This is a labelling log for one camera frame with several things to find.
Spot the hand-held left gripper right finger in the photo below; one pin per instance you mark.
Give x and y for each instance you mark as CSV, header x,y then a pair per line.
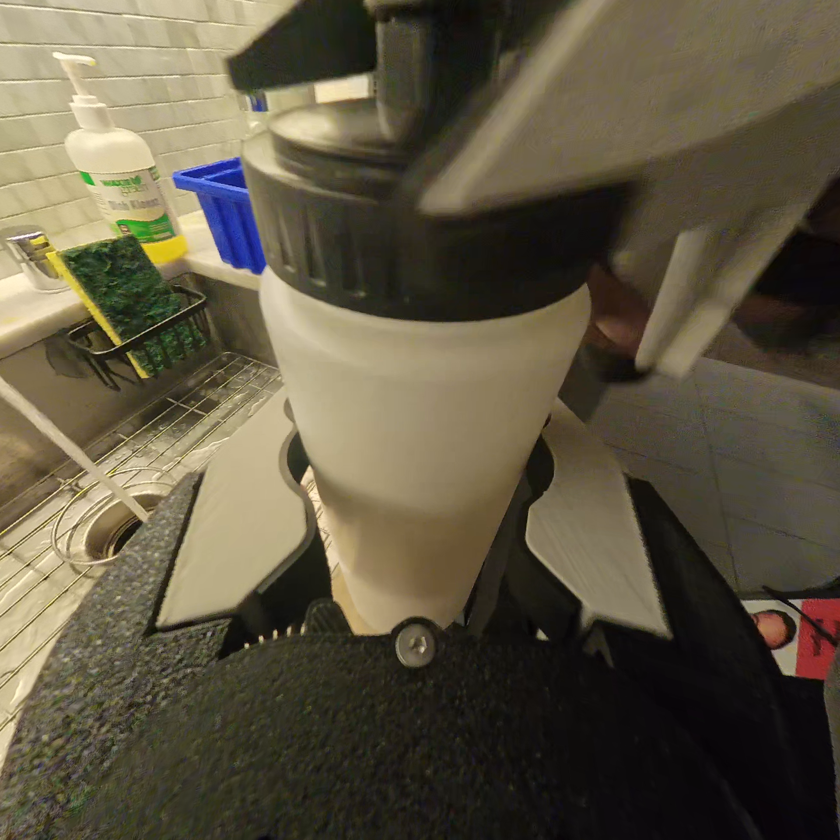
x,y
590,525

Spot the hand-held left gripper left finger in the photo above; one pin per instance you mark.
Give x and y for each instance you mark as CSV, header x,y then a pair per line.
x,y
223,525

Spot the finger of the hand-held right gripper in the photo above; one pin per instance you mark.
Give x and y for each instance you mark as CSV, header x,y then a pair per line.
x,y
295,39
656,98

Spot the white plastic bottle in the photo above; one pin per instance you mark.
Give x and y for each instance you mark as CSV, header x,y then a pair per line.
x,y
420,407

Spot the black bottle lid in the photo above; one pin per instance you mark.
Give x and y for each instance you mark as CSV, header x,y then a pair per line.
x,y
426,243

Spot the person's right hand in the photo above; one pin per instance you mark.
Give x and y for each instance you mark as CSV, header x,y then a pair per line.
x,y
617,308

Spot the sink drain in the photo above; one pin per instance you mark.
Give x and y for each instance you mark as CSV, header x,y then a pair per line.
x,y
111,535

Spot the running water stream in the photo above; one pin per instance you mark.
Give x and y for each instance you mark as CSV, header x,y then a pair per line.
x,y
65,449

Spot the blue plastic bin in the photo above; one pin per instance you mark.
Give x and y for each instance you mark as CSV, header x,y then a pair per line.
x,y
223,210

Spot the stainless steel sink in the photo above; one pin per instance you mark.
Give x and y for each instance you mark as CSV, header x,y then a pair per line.
x,y
33,420

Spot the dish soap pump bottle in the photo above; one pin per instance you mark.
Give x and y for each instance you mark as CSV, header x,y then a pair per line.
x,y
111,170

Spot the green yellow sponge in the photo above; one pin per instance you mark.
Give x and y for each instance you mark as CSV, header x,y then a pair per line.
x,y
124,295

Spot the red white id card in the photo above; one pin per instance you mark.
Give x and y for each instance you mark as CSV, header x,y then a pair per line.
x,y
817,643

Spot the chrome cylinder knob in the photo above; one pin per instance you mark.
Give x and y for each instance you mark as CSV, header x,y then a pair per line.
x,y
26,259

